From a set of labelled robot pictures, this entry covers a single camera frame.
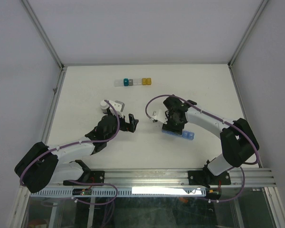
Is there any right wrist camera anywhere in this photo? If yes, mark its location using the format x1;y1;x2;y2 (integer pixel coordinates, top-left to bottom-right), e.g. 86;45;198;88
151;109;168;124

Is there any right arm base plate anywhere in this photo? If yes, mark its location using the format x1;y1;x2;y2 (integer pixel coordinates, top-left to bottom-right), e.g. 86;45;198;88
188;170;231;188

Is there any blue weekly pill organizer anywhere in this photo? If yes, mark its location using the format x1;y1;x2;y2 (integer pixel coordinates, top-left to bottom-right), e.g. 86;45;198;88
161;129;194;141

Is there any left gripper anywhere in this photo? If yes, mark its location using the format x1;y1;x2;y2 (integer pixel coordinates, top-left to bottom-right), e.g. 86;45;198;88
105;107;138;142

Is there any left aluminium frame post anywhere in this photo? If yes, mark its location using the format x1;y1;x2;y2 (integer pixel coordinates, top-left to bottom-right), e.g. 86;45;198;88
20;0;64;70

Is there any white cap pill bottle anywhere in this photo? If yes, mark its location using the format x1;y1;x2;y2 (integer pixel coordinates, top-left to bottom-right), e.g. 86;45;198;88
100;100;110;114

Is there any aluminium front rail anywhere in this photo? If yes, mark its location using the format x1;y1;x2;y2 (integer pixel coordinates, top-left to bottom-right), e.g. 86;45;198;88
46;168;276;188

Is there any right aluminium frame post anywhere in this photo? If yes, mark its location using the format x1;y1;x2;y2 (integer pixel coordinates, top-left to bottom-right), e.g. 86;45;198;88
228;0;270;68

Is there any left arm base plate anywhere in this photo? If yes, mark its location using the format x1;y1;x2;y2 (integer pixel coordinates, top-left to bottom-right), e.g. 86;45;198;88
63;170;105;186

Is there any grey slotted cable duct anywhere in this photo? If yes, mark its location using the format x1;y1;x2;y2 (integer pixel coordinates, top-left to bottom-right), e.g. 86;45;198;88
31;187;206;198

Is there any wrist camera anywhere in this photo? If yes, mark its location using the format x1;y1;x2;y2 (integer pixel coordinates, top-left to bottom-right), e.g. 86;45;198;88
109;100;125;118
151;109;168;124

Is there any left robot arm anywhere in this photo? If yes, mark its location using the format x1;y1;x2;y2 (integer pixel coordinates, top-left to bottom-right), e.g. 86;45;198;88
14;114;139;193

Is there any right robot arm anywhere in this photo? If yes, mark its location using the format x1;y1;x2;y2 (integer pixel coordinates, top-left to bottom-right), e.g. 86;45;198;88
162;96;259;187

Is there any aluminium frame post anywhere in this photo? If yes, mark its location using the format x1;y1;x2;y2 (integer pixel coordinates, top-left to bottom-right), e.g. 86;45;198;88
20;0;64;70
228;0;270;68

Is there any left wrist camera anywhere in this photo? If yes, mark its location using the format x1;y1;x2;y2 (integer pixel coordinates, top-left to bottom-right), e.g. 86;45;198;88
109;100;125;118

